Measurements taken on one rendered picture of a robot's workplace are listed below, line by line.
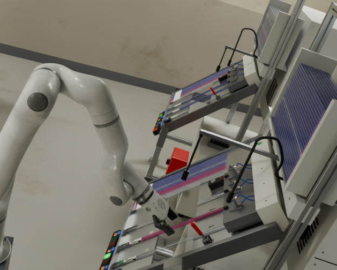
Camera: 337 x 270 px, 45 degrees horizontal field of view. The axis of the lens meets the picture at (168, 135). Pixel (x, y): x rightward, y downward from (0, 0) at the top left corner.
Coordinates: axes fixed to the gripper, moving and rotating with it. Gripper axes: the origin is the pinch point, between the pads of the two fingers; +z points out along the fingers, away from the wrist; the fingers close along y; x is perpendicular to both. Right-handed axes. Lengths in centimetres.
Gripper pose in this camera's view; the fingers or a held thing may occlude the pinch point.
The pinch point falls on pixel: (171, 224)
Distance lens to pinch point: 159.9
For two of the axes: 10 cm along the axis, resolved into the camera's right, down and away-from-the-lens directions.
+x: -7.6, 5.3, 3.8
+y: 1.4, -4.4, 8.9
